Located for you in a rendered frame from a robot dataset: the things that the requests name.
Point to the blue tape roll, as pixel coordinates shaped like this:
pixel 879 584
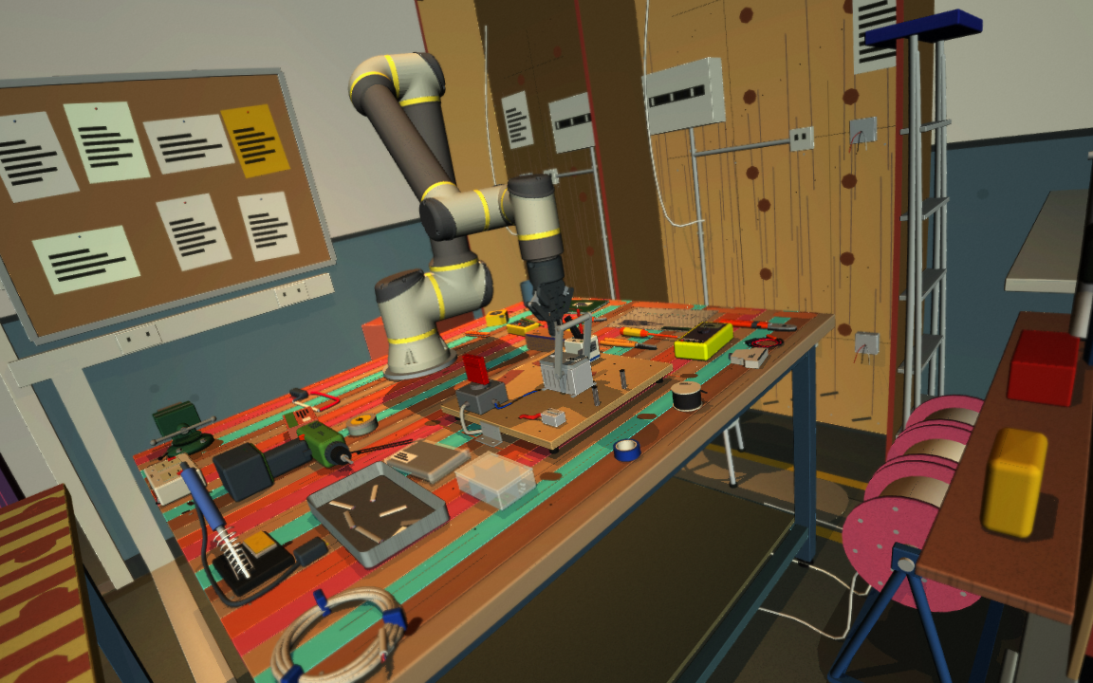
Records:
pixel 626 450

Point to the brown wooden shelf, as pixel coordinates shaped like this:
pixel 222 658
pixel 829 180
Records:
pixel 1011 569

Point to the yellow box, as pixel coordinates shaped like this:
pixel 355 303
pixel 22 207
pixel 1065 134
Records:
pixel 1013 482

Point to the white socket box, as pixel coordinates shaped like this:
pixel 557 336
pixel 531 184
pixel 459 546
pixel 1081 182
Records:
pixel 165 482

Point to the red box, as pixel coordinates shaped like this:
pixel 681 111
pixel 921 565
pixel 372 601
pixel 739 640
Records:
pixel 1043 368

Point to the green and black drill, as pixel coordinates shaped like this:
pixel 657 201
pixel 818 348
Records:
pixel 267 462

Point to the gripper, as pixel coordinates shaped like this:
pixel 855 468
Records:
pixel 546 292

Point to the grey electrical panel box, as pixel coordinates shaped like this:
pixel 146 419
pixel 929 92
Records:
pixel 684 95

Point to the grey metal frame stand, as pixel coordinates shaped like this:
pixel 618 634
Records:
pixel 573 343

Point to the grey stand with blue top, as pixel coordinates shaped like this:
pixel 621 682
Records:
pixel 926 190

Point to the black soldering iron stand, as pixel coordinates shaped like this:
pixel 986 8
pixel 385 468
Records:
pixel 257 560

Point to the grey isolator box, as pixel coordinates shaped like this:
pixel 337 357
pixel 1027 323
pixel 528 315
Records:
pixel 482 396

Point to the brown cork notice board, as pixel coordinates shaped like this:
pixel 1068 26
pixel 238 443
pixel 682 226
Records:
pixel 129 204

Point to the yellow tape measure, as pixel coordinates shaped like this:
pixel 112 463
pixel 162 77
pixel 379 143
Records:
pixel 497 316

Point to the yellow multimeter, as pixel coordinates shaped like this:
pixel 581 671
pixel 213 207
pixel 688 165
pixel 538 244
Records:
pixel 704 341

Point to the white wall shelf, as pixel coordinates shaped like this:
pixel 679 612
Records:
pixel 1045 247

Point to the plywood training wall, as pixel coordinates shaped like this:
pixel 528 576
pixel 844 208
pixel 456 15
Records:
pixel 774 190

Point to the grey booklet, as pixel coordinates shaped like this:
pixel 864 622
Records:
pixel 428 459

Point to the striped wooden crate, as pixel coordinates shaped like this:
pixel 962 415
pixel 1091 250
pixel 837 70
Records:
pixel 10 598

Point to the blue reel trestle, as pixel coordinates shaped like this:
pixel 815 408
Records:
pixel 898 617

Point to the black power adapter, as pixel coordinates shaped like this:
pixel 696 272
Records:
pixel 311 551

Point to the grey rack posts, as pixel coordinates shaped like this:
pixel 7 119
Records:
pixel 608 384

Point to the blue workbench frame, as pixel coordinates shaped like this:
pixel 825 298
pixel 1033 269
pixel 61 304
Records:
pixel 803 455

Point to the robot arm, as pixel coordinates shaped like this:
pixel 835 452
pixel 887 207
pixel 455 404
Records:
pixel 437 213

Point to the white connector block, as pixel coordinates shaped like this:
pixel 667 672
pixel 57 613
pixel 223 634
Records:
pixel 749 357

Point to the green bench vise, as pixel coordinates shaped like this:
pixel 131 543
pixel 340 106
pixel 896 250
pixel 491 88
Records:
pixel 182 420

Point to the grey metal tray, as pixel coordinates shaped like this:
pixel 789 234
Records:
pixel 378 514

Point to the grey solder spool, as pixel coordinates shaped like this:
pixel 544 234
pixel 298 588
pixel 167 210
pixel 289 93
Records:
pixel 362 425

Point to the blue soldering iron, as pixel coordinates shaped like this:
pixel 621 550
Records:
pixel 198 493

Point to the white spring-cage terminal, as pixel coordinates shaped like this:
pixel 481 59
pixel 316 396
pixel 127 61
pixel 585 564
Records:
pixel 554 417

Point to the clear plastic box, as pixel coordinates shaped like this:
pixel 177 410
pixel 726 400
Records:
pixel 495 480

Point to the grey breaker block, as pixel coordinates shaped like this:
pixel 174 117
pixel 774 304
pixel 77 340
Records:
pixel 567 376

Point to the wooden mounting board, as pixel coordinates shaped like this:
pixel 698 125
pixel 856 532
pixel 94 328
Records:
pixel 594 403

